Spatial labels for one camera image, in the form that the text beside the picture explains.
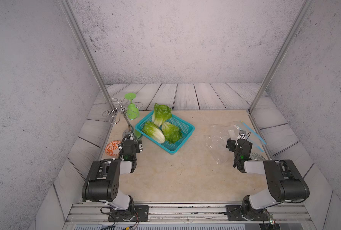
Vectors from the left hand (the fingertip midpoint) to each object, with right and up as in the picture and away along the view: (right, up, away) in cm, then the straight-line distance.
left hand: (132, 140), depth 94 cm
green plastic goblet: (-1, +20, +2) cm, 20 cm away
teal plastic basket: (+36, +8, +7) cm, 37 cm away
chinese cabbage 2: (+13, +5, +2) cm, 14 cm away
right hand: (+69, +1, -2) cm, 69 cm away
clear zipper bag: (+57, +2, +8) cm, 57 cm away
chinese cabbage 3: (+26, +4, +1) cm, 26 cm away
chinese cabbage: (+18, +18, +5) cm, 26 cm away
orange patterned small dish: (-14, -5, +2) cm, 15 cm away
